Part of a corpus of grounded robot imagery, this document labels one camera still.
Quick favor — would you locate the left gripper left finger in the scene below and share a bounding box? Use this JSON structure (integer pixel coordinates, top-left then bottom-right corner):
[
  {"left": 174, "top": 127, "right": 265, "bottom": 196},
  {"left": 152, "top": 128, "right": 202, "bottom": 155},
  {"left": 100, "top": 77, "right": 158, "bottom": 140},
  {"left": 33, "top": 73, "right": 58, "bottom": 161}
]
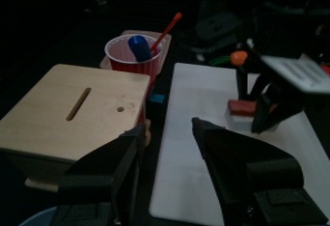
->
[{"left": 49, "top": 124, "right": 148, "bottom": 226}]

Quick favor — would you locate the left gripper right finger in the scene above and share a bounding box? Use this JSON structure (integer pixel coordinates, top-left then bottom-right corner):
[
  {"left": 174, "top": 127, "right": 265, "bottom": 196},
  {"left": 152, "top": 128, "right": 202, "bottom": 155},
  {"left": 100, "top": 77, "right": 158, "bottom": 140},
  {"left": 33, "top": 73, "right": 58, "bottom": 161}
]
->
[{"left": 190, "top": 117, "right": 330, "bottom": 226}]

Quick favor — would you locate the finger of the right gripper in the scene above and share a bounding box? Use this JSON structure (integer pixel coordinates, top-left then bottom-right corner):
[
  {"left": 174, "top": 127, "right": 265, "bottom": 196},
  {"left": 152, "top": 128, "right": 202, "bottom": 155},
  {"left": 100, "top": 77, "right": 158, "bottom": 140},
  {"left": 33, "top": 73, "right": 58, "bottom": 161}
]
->
[
  {"left": 249, "top": 73, "right": 307, "bottom": 134},
  {"left": 235, "top": 65, "right": 251, "bottom": 101}
]

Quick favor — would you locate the salmon sushi toy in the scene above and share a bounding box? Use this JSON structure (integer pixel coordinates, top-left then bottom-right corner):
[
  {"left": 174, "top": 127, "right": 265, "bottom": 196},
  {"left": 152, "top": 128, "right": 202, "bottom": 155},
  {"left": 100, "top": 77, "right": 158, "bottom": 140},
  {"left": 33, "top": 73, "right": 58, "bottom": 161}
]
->
[{"left": 227, "top": 99, "right": 260, "bottom": 124}]

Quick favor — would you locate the orange carrot toy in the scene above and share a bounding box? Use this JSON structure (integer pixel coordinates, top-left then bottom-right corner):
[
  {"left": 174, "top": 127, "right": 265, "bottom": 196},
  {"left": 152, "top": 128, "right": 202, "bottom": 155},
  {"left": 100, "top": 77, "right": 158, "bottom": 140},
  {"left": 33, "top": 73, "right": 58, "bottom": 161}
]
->
[{"left": 208, "top": 50, "right": 249, "bottom": 68}]

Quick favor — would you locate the small blue block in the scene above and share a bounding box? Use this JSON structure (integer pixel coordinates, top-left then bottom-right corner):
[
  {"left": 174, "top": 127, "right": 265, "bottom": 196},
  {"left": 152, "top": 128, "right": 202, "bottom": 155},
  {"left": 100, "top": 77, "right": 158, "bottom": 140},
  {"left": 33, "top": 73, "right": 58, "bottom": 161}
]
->
[{"left": 148, "top": 93, "right": 165, "bottom": 104}]

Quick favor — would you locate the wooden box with slot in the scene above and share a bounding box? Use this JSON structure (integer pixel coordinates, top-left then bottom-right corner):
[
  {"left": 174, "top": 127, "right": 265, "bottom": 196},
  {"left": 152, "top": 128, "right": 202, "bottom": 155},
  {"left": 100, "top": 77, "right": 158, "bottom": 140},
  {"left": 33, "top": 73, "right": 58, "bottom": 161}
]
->
[{"left": 0, "top": 63, "right": 152, "bottom": 193}]

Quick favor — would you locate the light blue bowl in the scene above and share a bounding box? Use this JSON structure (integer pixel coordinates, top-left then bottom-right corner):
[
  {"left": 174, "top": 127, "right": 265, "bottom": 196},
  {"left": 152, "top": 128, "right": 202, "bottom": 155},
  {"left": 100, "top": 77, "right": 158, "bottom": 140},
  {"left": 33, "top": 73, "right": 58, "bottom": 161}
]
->
[{"left": 18, "top": 206, "right": 58, "bottom": 226}]

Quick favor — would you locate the pink plastic container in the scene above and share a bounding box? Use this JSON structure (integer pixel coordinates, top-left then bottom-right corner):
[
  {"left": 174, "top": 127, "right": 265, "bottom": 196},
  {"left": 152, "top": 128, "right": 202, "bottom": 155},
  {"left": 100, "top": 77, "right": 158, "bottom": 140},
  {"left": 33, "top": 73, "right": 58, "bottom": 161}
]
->
[{"left": 98, "top": 29, "right": 172, "bottom": 76}]

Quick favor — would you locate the red plastic stick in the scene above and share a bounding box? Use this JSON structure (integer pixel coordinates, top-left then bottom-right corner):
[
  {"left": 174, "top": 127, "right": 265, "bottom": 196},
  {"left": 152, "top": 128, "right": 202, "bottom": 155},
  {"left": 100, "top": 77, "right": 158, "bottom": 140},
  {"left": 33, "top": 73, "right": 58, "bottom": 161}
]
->
[{"left": 149, "top": 12, "right": 182, "bottom": 52}]

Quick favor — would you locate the blue cylinder toy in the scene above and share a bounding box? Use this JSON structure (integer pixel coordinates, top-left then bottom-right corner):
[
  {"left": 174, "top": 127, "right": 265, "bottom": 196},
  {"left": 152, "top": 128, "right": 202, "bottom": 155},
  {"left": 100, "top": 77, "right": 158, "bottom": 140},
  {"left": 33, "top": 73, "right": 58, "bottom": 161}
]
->
[{"left": 126, "top": 35, "right": 153, "bottom": 63}]

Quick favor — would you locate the red plastic cup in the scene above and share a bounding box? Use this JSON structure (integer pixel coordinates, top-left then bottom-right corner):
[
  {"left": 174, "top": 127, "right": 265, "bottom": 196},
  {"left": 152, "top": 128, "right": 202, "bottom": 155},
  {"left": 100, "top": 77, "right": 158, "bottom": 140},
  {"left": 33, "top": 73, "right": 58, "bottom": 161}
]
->
[{"left": 102, "top": 33, "right": 165, "bottom": 91}]

